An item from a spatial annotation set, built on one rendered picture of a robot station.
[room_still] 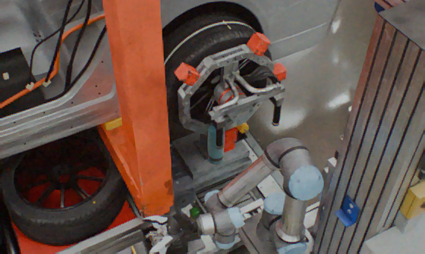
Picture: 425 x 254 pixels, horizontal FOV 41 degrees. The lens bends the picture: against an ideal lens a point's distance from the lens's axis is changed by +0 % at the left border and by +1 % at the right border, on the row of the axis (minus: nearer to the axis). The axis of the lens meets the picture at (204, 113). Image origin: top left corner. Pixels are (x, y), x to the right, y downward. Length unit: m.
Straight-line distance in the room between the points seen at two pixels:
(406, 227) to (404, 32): 0.79
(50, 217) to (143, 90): 1.06
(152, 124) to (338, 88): 2.25
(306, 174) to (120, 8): 0.83
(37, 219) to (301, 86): 2.22
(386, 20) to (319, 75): 2.84
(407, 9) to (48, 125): 1.86
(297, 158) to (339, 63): 2.68
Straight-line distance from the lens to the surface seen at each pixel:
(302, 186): 1.95
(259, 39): 2.88
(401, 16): 1.66
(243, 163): 3.59
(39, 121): 2.91
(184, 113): 2.92
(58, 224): 3.03
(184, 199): 3.22
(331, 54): 4.66
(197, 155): 3.54
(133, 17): 2.01
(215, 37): 2.85
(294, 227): 2.20
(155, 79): 2.23
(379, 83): 1.76
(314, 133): 4.03
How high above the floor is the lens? 2.98
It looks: 47 degrees down
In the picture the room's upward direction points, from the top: straight up
